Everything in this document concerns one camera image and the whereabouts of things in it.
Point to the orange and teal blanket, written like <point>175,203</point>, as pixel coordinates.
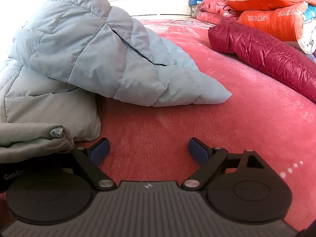
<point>271,19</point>

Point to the blue storage box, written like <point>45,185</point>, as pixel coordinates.
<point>193,3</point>

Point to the dark red down jacket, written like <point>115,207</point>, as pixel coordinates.
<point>259,51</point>

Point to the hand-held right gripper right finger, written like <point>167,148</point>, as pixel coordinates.
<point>198,151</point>

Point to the pink folded quilt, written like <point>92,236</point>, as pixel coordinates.
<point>212,7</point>

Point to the light blue down jacket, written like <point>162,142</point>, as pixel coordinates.
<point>86,54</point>

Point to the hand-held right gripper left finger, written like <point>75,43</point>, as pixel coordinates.
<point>100,151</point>

